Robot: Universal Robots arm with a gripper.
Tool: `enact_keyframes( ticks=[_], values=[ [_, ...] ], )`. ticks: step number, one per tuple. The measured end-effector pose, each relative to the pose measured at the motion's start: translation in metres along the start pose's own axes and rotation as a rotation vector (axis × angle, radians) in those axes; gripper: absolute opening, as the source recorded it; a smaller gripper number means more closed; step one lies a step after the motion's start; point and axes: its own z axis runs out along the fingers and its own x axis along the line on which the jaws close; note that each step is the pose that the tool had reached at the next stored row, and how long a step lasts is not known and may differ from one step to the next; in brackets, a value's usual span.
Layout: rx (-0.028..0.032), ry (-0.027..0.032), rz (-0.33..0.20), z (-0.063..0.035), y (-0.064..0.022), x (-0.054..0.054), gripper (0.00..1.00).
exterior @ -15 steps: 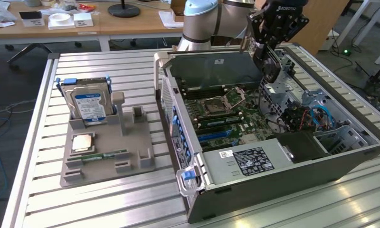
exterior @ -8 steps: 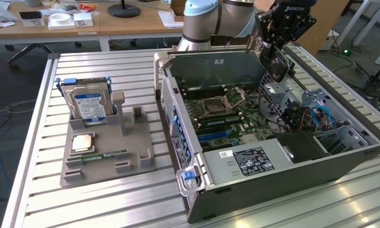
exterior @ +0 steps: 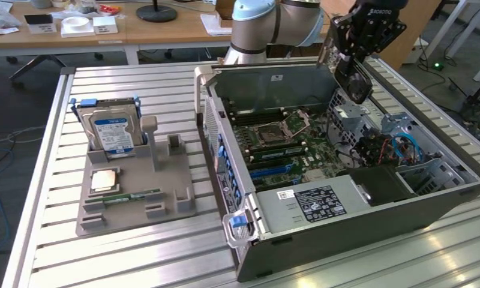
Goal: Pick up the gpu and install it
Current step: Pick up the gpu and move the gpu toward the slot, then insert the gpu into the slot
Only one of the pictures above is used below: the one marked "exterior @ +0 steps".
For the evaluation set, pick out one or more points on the graphics card with black fan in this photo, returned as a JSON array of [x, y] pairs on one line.
[[354, 81]]

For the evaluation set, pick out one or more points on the white tape roll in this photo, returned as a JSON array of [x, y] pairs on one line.
[[66, 21]]

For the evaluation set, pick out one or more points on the silver CPU chip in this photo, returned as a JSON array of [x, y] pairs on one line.
[[104, 180]]

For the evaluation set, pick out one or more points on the white card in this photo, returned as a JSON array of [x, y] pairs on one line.
[[4, 31]]

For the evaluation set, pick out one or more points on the perforated metal drive cage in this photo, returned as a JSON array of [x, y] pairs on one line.
[[350, 115]]

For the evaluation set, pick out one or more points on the white box with red button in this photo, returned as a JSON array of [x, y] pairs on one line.
[[418, 51]]

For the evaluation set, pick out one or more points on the wooden cabinet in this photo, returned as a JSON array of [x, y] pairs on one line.
[[421, 24]]

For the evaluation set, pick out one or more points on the hard disk in blue caddy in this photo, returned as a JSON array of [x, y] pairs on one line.
[[110, 129]]

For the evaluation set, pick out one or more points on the red small object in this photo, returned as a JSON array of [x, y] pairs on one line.
[[108, 10]]

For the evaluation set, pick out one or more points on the black lamp base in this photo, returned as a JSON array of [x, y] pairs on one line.
[[156, 13]]

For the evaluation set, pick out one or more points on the green motherboard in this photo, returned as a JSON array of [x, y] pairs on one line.
[[324, 150]]

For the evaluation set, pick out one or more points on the blue case latch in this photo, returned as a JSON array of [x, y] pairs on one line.
[[236, 223]]

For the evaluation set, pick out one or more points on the grey parts rack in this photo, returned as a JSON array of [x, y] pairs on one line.
[[168, 180]]

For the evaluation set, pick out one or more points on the flat white box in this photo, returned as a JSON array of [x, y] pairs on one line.
[[78, 33]]

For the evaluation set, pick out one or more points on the black air shroud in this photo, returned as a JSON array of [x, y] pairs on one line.
[[381, 186]]

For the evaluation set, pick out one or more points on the grey power supply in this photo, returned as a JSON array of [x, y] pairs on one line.
[[288, 210]]

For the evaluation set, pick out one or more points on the metal socket cover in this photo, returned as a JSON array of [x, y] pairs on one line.
[[298, 120]]

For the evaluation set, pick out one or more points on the paper stack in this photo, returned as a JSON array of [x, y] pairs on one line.
[[214, 25]]

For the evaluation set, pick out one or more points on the white labelled box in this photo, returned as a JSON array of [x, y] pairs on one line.
[[104, 24]]

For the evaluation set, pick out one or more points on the blue expansion slot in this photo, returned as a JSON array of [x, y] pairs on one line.
[[268, 172]]

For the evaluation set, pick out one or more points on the white box with black lid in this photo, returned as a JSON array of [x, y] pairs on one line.
[[40, 27]]

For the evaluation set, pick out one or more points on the metal disk bay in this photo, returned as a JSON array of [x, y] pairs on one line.
[[433, 177]]

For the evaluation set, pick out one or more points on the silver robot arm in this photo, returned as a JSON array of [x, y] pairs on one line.
[[260, 33]]

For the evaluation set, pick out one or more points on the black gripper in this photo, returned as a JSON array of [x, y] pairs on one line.
[[378, 27]]

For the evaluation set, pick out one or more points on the silver chipset heatsink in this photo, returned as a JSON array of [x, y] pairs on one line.
[[315, 175]]

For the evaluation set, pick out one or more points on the beige tape roll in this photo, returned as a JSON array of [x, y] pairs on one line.
[[60, 3]]

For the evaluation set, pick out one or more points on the wooden desk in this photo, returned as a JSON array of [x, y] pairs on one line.
[[152, 33]]

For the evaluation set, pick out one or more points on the open black PC case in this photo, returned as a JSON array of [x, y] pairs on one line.
[[344, 240]]

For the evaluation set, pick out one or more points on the black device with green light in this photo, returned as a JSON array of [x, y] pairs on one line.
[[438, 66]]

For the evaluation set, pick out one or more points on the CPU socket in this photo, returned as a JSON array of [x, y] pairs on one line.
[[270, 133]]

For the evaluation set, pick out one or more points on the white desk frame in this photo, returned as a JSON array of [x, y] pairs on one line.
[[465, 27]]

